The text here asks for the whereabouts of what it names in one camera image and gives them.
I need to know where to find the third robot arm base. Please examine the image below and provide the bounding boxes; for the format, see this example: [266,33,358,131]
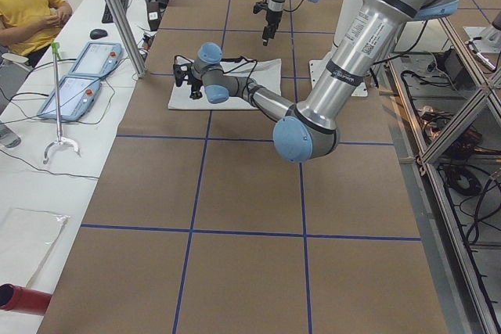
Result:
[463,13,500,53]

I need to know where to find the black keyboard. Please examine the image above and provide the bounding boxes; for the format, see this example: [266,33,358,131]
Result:
[101,0,132,24]

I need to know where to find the black box with label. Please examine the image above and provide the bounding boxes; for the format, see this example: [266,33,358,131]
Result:
[145,0,161,31]

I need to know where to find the blue teach pendant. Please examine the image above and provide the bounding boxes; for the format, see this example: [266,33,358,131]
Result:
[70,41,123,78]
[59,75,101,121]

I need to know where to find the person in yellow shirt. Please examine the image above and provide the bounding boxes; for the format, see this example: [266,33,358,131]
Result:
[1,0,73,67]

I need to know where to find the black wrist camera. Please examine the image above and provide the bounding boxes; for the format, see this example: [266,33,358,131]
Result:
[253,1,268,14]
[173,63,193,88]

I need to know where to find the clear plastic bag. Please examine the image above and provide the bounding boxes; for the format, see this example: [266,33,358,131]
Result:
[1,207,70,287]

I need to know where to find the black computer mouse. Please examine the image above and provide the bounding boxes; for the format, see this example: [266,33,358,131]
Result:
[89,28,108,40]

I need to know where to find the grey cartoon print t-shirt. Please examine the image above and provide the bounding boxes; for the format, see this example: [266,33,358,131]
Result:
[168,56,282,110]

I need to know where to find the upper blue teach pendant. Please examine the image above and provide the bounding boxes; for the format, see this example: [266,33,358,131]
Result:
[70,41,123,78]

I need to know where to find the metal reacher grabber tool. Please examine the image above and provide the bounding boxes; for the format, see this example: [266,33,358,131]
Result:
[42,42,80,165]

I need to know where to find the red cylinder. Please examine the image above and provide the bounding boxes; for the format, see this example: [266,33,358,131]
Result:
[1,284,52,316]

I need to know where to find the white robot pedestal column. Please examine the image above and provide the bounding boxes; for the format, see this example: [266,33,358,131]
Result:
[308,0,377,97]

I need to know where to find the lower blue teach pendant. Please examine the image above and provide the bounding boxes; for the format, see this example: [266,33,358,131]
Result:
[59,75,101,121]

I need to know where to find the aluminium frame post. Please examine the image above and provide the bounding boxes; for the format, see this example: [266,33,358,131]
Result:
[105,0,146,78]

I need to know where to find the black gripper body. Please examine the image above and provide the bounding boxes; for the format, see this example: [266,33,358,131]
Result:
[265,9,283,28]
[190,77,203,92]

